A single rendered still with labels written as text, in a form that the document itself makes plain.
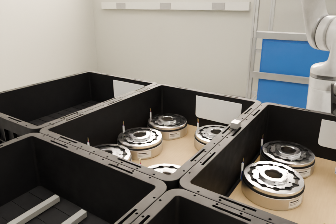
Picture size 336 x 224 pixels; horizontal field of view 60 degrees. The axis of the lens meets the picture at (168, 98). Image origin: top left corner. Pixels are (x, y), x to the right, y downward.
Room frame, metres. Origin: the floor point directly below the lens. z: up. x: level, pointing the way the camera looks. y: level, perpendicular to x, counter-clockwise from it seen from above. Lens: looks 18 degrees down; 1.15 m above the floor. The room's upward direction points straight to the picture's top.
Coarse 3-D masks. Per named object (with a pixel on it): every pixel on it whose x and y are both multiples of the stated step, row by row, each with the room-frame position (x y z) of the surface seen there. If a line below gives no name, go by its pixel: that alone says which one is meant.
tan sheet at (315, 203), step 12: (324, 168) 0.52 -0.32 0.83; (312, 180) 0.48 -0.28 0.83; (324, 180) 0.48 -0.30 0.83; (240, 192) 0.44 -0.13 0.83; (312, 192) 0.44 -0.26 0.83; (324, 192) 0.44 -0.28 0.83; (252, 204) 0.41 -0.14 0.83; (312, 204) 0.41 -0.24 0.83; (324, 204) 0.41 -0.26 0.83; (288, 216) 0.38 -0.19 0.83; (300, 216) 0.38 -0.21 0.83; (312, 216) 0.38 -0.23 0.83; (324, 216) 0.38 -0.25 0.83
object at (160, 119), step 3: (159, 117) 0.71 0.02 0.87; (162, 117) 0.71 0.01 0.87; (165, 117) 0.72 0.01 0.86; (168, 117) 0.72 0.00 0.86; (171, 117) 0.71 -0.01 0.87; (174, 117) 0.71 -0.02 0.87; (159, 120) 0.69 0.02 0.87; (162, 120) 0.69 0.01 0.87; (171, 120) 0.69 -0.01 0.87; (174, 120) 0.69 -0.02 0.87; (165, 123) 0.68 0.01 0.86; (168, 123) 0.68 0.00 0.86
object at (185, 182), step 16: (256, 112) 0.58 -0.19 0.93; (304, 112) 0.59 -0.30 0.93; (320, 112) 0.58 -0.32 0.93; (240, 128) 0.50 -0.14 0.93; (224, 144) 0.43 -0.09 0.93; (208, 160) 0.38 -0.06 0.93; (192, 176) 0.34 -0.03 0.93; (192, 192) 0.31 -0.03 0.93; (208, 192) 0.30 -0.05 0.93; (240, 208) 0.27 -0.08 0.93; (256, 208) 0.27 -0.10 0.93
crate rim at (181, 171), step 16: (128, 96) 0.69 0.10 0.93; (224, 96) 0.69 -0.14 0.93; (96, 112) 0.59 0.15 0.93; (48, 128) 0.50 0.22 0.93; (80, 144) 0.43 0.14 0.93; (208, 144) 0.43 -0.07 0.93; (112, 160) 0.38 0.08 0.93; (128, 160) 0.38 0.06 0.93; (192, 160) 0.39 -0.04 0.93; (160, 176) 0.34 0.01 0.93; (176, 176) 0.34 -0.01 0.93
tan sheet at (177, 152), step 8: (192, 128) 0.72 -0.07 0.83; (184, 136) 0.67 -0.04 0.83; (192, 136) 0.67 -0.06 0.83; (168, 144) 0.63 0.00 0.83; (176, 144) 0.63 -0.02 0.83; (184, 144) 0.63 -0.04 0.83; (192, 144) 0.63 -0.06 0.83; (168, 152) 0.59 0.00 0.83; (176, 152) 0.59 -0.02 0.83; (184, 152) 0.59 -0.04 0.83; (192, 152) 0.59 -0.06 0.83; (136, 160) 0.55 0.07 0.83; (144, 160) 0.55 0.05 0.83; (152, 160) 0.55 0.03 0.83; (160, 160) 0.55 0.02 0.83; (168, 160) 0.55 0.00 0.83; (176, 160) 0.55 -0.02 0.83; (184, 160) 0.55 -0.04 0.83
